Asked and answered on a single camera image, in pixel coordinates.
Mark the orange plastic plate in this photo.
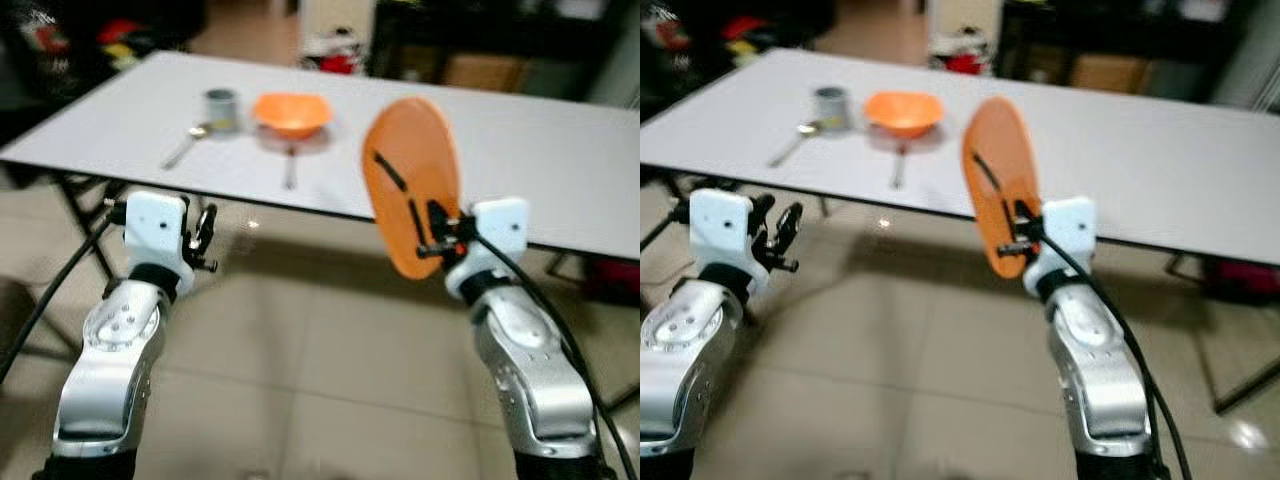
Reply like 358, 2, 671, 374
361, 96, 462, 281
961, 96, 1043, 281

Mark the black storage rack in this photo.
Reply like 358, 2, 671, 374
370, 0, 621, 101
1000, 0, 1251, 101

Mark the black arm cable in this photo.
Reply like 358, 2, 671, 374
640, 205, 693, 253
0, 205, 126, 386
470, 232, 639, 480
1038, 230, 1193, 480

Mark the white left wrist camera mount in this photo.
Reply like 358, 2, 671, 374
690, 188, 756, 276
122, 190, 196, 276

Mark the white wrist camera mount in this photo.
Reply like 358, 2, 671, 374
690, 188, 756, 276
1022, 196, 1097, 299
445, 197, 531, 301
122, 190, 196, 276

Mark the clear plastic bag with toys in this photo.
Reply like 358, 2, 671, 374
20, 8, 73, 61
648, 5, 693, 53

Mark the colourful red black bag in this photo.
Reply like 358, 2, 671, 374
95, 15, 151, 66
720, 12, 771, 61

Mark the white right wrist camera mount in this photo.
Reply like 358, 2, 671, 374
1022, 196, 1097, 299
445, 197, 531, 301

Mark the black metal table leg frame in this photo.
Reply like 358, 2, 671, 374
1165, 255, 1280, 413
50, 175, 126, 286

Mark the brown cardboard box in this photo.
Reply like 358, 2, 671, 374
1070, 52, 1151, 93
440, 52, 531, 93

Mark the red white clothes pile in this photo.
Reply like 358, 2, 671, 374
930, 30, 991, 77
300, 30, 366, 77

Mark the orange plastic bowl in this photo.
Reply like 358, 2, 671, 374
251, 93, 333, 140
863, 91, 945, 139

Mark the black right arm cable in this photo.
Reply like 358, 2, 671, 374
1038, 230, 1193, 480
470, 232, 639, 480

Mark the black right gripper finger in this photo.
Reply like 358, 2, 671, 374
970, 150, 1016, 216
372, 150, 429, 246

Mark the metal spoon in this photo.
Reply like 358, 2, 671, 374
160, 123, 213, 171
767, 122, 823, 169

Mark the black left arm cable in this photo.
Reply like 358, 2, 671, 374
0, 205, 126, 386
640, 205, 693, 253

